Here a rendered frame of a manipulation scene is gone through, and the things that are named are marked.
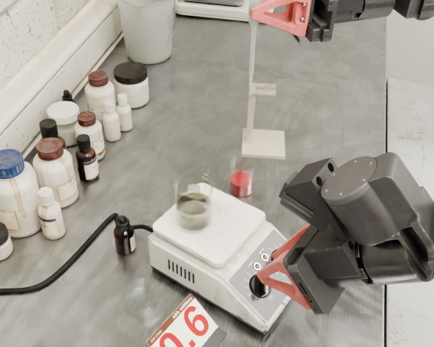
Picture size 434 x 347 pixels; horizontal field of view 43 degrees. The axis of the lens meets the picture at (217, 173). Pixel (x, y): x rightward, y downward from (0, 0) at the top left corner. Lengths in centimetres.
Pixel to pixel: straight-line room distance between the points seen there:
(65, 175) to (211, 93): 42
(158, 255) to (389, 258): 36
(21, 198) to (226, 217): 30
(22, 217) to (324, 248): 49
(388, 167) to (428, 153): 63
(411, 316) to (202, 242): 31
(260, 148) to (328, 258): 50
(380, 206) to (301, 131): 62
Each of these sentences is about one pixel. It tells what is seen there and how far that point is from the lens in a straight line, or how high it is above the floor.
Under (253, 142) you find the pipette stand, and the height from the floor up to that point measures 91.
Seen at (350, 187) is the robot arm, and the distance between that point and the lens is 49.
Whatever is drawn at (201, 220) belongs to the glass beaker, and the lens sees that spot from 74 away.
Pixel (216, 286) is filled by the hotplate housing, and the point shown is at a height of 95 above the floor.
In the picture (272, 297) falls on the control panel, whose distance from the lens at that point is 76.
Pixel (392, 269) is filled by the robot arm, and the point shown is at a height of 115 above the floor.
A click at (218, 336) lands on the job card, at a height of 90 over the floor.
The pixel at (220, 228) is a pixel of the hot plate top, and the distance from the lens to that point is 76.
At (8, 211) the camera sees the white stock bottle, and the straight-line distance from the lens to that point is 87.
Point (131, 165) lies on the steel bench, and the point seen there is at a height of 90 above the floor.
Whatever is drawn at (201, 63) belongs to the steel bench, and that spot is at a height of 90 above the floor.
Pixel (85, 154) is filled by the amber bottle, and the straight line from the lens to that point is 95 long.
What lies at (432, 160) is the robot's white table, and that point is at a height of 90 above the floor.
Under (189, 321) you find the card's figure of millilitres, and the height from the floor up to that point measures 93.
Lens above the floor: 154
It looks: 41 degrees down
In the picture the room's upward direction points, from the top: 2 degrees clockwise
